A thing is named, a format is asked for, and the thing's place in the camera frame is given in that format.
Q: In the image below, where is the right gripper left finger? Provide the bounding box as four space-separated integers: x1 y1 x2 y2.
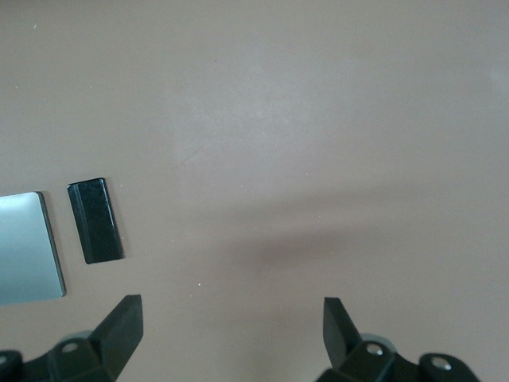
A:
0 294 144 382

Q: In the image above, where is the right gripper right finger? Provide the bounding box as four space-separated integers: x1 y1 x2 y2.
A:
317 296 478 382

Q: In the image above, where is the black smartphone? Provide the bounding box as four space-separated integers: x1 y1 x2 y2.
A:
66 177 126 266

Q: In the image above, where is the silver laptop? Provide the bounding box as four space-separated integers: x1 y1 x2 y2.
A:
0 191 68 308

